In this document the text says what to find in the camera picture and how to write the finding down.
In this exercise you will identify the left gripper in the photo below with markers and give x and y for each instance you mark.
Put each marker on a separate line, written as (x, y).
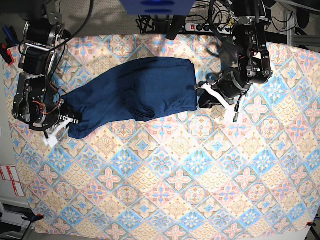
(229, 86)

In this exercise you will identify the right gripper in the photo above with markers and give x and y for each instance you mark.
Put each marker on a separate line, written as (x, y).
(46, 116)

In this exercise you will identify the blue long-sleeve shirt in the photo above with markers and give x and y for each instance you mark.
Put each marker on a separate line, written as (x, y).
(142, 90)

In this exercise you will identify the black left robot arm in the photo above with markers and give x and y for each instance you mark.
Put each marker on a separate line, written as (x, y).
(248, 44)

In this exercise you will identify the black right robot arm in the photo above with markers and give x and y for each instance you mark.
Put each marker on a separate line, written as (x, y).
(39, 60)

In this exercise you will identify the red white label stickers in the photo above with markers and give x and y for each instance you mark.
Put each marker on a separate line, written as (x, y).
(9, 174)

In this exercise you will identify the patterned tile tablecloth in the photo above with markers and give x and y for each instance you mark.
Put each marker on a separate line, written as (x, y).
(187, 176)

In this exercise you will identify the white power strip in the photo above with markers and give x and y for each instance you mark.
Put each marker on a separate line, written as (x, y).
(205, 28)

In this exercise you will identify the blue clamp lower left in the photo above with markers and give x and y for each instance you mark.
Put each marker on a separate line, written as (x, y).
(32, 218)

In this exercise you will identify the blue clamp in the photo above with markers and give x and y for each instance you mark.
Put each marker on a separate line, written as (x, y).
(11, 36)
(32, 218)

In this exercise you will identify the red black clamp left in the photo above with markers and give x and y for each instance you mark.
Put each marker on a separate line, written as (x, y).
(6, 54)

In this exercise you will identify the blue clamp upper left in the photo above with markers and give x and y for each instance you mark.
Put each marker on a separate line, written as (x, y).
(11, 36)

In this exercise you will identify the orange clamp lower right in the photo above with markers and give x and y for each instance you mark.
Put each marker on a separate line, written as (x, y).
(311, 224)

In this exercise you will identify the black bracket under camera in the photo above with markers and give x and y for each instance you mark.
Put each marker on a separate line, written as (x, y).
(177, 23)

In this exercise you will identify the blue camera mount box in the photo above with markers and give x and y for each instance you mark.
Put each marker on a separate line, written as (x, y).
(158, 7)

